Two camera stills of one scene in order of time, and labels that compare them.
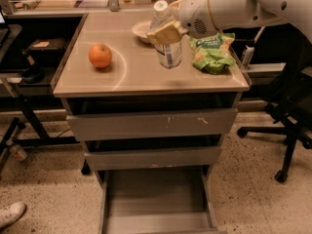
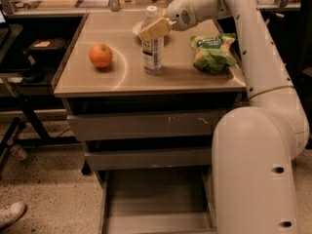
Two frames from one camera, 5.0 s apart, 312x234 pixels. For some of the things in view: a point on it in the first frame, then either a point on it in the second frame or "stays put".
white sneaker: (12, 214) stays put
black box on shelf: (47, 50) stays put
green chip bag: (212, 54) stays put
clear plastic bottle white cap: (169, 55) to (153, 49)
